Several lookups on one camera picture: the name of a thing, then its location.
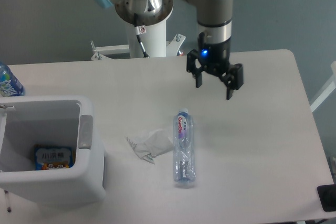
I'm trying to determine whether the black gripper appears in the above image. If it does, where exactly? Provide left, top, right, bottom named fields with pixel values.
left=186, top=32, right=244, bottom=100

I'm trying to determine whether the white paper wrapper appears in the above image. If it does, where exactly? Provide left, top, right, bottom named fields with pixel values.
left=125, top=127, right=173, bottom=164

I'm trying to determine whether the clear plastic bottle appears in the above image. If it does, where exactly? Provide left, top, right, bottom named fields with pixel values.
left=173, top=108, right=196, bottom=188

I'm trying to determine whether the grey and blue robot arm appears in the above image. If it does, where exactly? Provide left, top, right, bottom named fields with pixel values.
left=95, top=0, right=244, bottom=99

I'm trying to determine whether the white trash can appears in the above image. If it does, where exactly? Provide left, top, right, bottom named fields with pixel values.
left=1, top=95, right=106, bottom=205

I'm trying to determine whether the black device at table edge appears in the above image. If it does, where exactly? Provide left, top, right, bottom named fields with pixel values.
left=317, top=184, right=335, bottom=212

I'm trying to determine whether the blue snack packet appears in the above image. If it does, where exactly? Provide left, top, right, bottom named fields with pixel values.
left=34, top=145, right=74, bottom=170

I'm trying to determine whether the blue labelled water bottle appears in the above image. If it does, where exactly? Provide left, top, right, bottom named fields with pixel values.
left=1, top=62, right=25, bottom=97

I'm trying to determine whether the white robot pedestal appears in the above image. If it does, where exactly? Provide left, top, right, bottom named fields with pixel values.
left=91, top=0, right=186, bottom=60

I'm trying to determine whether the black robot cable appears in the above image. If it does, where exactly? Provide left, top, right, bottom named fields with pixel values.
left=133, top=13, right=150, bottom=58

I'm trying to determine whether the white frame leg right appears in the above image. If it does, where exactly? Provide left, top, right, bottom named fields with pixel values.
left=310, top=61, right=335, bottom=113

